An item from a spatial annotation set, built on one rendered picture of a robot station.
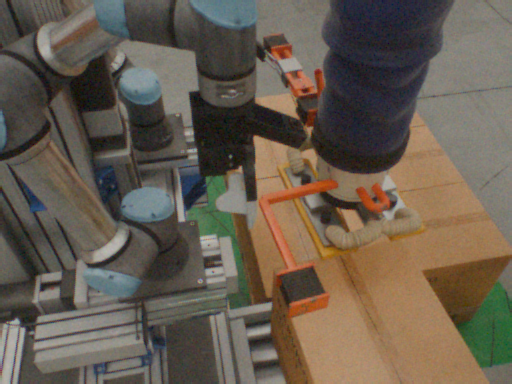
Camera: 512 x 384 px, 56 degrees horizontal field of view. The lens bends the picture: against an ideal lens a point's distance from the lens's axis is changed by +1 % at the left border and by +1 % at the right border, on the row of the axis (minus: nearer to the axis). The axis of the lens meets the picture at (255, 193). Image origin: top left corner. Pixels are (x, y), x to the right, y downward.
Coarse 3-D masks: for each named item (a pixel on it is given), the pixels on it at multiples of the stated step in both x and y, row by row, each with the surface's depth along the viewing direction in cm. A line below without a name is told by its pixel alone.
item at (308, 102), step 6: (300, 96) 139; (306, 96) 140; (312, 96) 141; (300, 102) 137; (306, 102) 139; (312, 102) 139; (318, 102) 139; (300, 108) 137; (306, 108) 137; (312, 108) 137; (300, 114) 139; (306, 114) 136; (312, 114) 135; (306, 120) 137; (306, 126) 138; (312, 126) 139
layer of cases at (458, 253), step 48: (288, 96) 258; (432, 144) 232; (432, 192) 211; (240, 240) 242; (288, 240) 193; (384, 240) 193; (432, 240) 193; (480, 240) 193; (432, 288) 196; (480, 288) 205
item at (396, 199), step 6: (390, 192) 132; (396, 192) 132; (390, 198) 127; (396, 198) 127; (402, 198) 131; (390, 204) 127; (396, 204) 128; (402, 204) 129; (408, 204) 129; (390, 210) 127; (384, 216) 126; (390, 216) 126; (408, 234) 123; (414, 234) 124; (390, 240) 123
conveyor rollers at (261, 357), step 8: (248, 328) 167; (256, 328) 167; (264, 328) 167; (248, 336) 165; (256, 336) 166; (264, 336) 166; (256, 352) 161; (264, 352) 161; (272, 352) 161; (256, 360) 160; (264, 360) 160; (272, 360) 160; (264, 376) 157; (272, 376) 156; (280, 376) 156
